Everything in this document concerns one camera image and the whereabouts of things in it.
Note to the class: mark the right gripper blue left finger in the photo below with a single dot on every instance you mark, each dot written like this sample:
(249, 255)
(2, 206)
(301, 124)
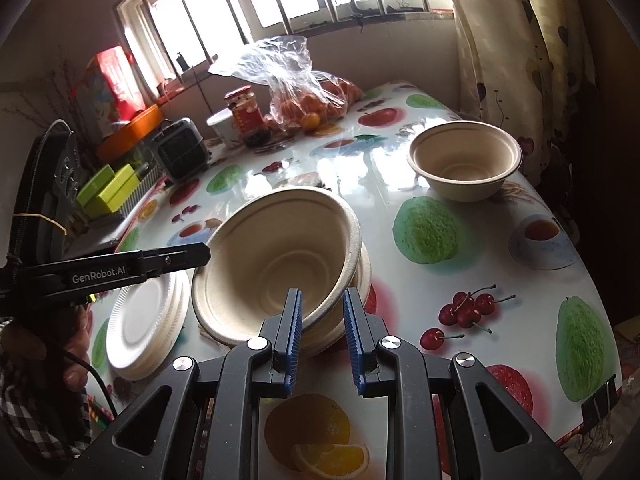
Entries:
(265, 367)

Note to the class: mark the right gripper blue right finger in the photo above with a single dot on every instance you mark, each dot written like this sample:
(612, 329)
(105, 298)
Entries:
(385, 366)

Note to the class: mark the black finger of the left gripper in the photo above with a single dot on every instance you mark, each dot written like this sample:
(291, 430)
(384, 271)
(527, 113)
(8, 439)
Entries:
(173, 259)

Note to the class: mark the white paper plate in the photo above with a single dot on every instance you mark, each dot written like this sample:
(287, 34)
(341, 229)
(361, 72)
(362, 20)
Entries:
(145, 324)

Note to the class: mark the plaid shirt left forearm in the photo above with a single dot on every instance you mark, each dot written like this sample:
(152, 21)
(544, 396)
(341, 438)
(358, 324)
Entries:
(48, 422)

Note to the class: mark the person left hand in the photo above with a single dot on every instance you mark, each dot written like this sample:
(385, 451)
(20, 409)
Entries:
(75, 376)

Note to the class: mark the striped grey box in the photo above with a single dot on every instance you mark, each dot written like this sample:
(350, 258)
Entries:
(136, 196)

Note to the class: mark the lime green box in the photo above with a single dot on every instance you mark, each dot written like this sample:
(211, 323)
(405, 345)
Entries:
(114, 194)
(95, 185)

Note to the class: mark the small black space heater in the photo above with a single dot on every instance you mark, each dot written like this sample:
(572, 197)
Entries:
(179, 148)

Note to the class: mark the orange tray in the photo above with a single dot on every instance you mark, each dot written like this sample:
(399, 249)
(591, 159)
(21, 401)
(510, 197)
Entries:
(124, 139)

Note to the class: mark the white plastic tub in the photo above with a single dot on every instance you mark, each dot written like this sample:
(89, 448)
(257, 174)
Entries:
(223, 125)

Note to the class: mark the red label glass jar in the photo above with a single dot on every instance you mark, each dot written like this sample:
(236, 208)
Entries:
(248, 117)

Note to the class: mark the red gift bag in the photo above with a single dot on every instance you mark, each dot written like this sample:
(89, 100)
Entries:
(109, 91)

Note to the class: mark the loose orange fruit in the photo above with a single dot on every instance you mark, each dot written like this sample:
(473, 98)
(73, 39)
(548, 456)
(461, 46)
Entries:
(310, 121)

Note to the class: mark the black binder clip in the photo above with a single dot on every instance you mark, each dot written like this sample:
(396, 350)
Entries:
(600, 402)

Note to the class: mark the plastic bag of oranges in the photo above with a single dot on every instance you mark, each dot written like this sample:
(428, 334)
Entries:
(283, 65)

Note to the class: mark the floral curtain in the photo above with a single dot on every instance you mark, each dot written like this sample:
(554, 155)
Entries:
(526, 67)

